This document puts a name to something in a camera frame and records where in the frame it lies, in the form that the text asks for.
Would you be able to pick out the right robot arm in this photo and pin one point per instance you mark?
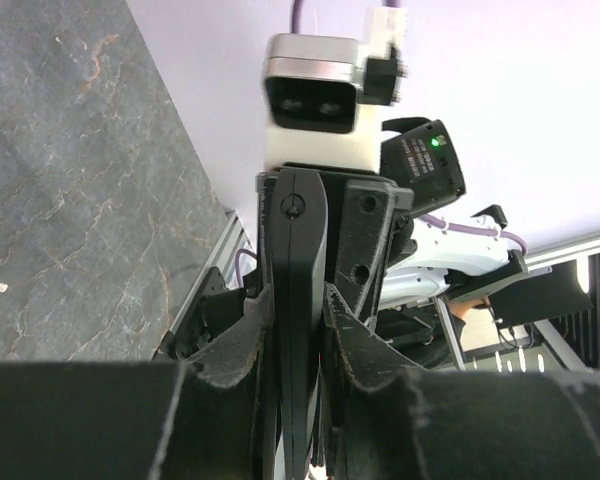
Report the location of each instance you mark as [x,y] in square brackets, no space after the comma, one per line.
[430,255]

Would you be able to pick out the black remote control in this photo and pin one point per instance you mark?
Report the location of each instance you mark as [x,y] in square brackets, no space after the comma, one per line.
[296,251]

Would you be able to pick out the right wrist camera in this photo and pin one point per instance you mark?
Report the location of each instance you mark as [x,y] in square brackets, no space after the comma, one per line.
[325,94]

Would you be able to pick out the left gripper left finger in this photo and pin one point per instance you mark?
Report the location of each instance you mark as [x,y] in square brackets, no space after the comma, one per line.
[202,418]

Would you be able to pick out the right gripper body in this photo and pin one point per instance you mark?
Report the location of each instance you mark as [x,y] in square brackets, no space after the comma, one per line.
[362,207]

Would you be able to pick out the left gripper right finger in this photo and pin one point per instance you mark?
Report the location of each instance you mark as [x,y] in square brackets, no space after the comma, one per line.
[391,420]

